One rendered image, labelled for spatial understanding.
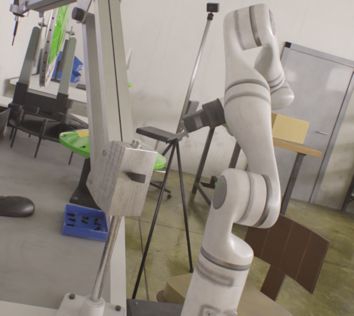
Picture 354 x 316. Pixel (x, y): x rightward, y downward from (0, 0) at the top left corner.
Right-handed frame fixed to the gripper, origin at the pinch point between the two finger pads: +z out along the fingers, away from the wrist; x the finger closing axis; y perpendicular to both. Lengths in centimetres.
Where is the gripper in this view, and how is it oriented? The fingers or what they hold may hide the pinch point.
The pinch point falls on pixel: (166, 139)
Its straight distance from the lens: 123.7
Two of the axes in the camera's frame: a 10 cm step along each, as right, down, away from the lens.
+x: 0.5, 1.7, -9.8
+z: -9.4, 3.4, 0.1
